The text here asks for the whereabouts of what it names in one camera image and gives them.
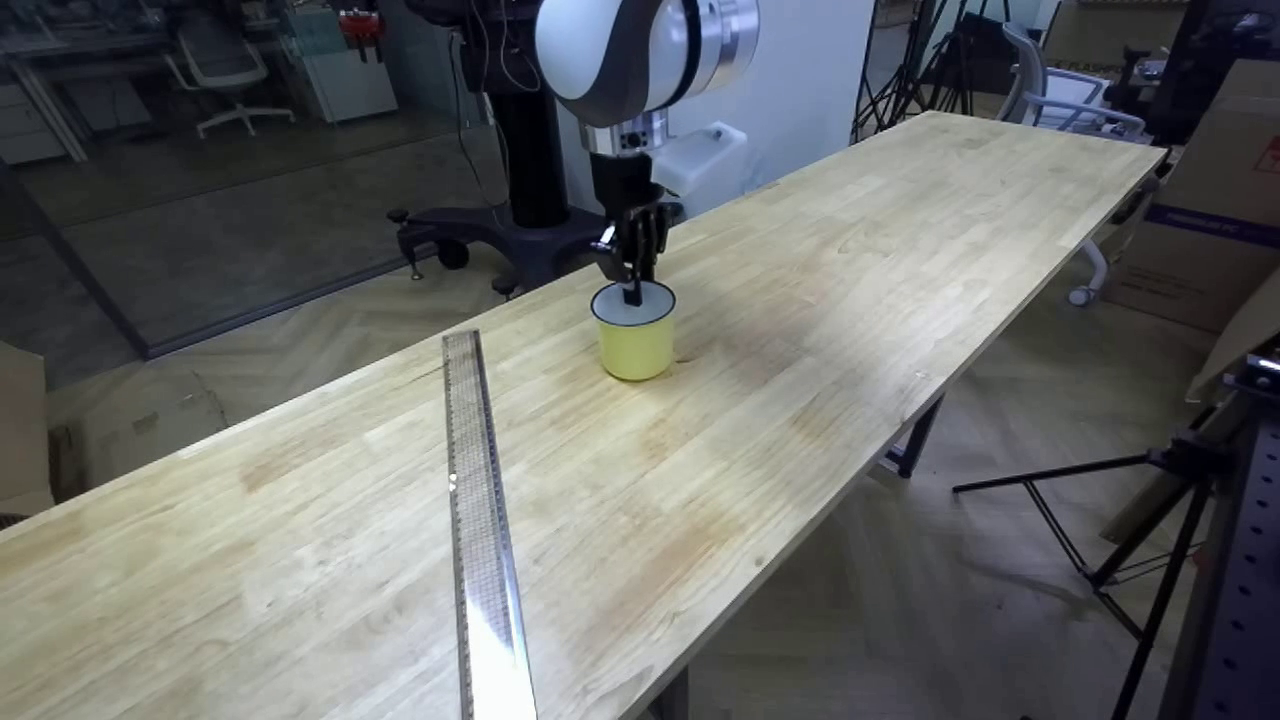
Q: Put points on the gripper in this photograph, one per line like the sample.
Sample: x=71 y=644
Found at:
x=622 y=185

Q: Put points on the yellow enamel cup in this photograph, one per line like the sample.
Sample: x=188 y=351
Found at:
x=637 y=345

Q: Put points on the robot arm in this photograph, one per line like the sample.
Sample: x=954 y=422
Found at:
x=600 y=50

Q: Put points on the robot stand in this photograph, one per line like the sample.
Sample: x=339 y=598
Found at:
x=530 y=170

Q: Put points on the long clear ruler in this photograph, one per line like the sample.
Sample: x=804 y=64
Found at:
x=480 y=520

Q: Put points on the white cabinet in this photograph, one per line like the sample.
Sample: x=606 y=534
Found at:
x=345 y=85

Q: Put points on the white office chair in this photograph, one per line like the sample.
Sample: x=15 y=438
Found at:
x=1070 y=100
x=222 y=65

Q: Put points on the stack of cardboard boxes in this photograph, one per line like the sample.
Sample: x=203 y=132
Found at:
x=1215 y=200

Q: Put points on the grey drawer cabinet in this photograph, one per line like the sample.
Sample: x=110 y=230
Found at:
x=30 y=125

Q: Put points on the cardboard box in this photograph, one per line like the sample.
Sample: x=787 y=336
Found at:
x=20 y=430

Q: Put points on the black perforated panel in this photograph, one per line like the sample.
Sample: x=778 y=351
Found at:
x=1245 y=600

